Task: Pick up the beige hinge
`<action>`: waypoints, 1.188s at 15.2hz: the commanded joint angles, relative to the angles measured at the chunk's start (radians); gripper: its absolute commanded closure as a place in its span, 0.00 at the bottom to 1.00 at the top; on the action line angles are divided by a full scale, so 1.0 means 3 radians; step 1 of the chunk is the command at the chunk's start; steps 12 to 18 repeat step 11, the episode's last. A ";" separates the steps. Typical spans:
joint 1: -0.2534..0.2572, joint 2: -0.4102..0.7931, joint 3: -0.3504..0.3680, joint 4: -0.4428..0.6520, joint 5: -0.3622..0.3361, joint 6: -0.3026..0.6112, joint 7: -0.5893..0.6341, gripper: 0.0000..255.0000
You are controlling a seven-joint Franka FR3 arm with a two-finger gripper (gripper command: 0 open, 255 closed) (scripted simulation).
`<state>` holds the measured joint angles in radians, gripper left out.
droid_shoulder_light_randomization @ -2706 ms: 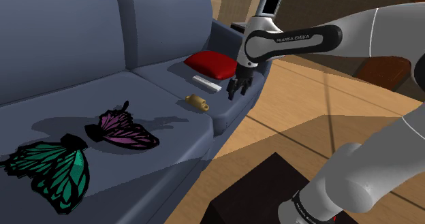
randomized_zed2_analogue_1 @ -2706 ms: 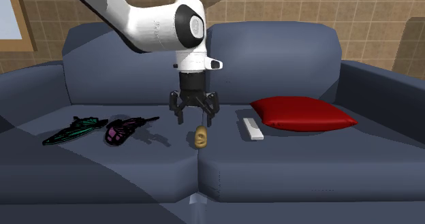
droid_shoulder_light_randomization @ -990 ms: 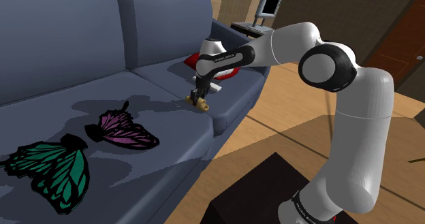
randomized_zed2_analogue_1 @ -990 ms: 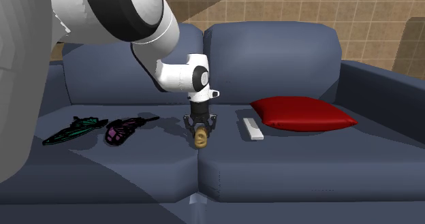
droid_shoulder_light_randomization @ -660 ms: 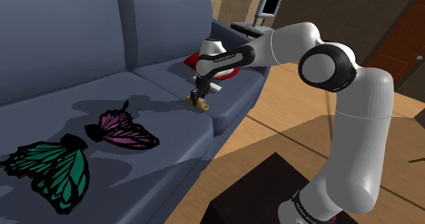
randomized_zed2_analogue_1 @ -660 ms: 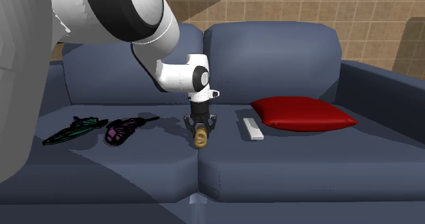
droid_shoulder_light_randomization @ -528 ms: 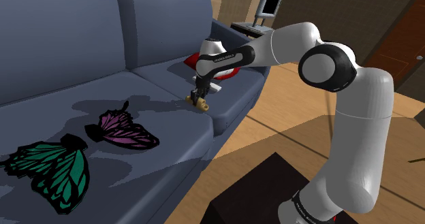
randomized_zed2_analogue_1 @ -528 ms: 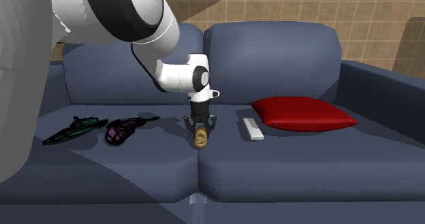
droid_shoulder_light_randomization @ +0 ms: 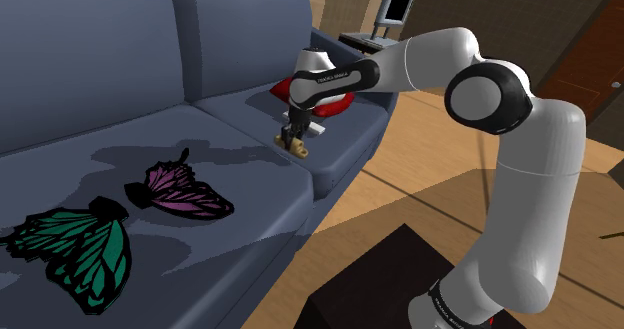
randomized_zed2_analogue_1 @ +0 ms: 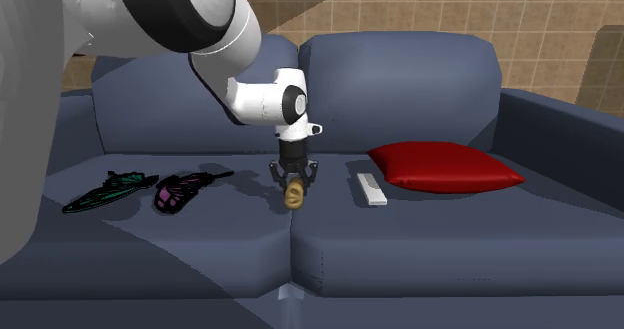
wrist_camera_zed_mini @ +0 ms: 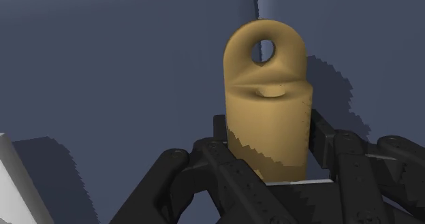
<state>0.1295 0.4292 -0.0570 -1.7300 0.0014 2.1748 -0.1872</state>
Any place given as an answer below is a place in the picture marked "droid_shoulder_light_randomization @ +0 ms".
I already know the red cushion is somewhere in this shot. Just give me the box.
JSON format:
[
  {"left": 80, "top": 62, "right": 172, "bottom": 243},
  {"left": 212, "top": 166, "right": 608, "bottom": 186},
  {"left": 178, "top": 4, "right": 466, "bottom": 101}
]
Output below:
[{"left": 269, "top": 76, "right": 357, "bottom": 120}]

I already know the green and black butterfly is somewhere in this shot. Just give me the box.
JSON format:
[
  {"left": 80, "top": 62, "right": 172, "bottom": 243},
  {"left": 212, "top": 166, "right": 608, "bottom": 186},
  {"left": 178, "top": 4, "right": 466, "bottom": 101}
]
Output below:
[{"left": 0, "top": 195, "right": 133, "bottom": 317}]

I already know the dark table with television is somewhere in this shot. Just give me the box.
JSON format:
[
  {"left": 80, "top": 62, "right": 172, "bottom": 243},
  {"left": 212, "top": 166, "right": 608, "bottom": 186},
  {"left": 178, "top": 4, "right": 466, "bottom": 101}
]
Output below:
[{"left": 338, "top": 0, "right": 424, "bottom": 56}]

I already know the tan small block toy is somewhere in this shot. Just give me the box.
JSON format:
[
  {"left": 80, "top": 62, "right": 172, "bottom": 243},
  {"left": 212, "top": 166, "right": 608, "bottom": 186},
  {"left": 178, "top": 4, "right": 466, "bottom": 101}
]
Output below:
[{"left": 274, "top": 133, "right": 311, "bottom": 160}]

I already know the brown door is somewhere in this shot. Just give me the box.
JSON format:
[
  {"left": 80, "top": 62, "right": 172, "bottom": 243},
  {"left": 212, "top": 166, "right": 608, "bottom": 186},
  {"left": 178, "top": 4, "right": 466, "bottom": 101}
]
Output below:
[{"left": 535, "top": 0, "right": 624, "bottom": 125}]

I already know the purple and black butterfly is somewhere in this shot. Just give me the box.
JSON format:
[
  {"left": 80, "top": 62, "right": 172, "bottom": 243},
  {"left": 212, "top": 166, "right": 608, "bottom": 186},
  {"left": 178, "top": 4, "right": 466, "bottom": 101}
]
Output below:
[{"left": 123, "top": 147, "right": 236, "bottom": 221}]

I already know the grey-blue sofa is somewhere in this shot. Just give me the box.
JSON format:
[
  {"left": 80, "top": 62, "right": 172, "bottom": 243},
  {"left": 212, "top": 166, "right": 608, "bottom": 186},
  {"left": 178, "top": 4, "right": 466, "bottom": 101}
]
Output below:
[{"left": 0, "top": 0, "right": 399, "bottom": 329}]

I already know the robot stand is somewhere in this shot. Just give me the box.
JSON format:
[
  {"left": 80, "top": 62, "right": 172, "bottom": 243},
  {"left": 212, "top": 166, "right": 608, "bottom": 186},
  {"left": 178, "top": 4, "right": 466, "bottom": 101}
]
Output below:
[{"left": 292, "top": 222, "right": 528, "bottom": 329}]

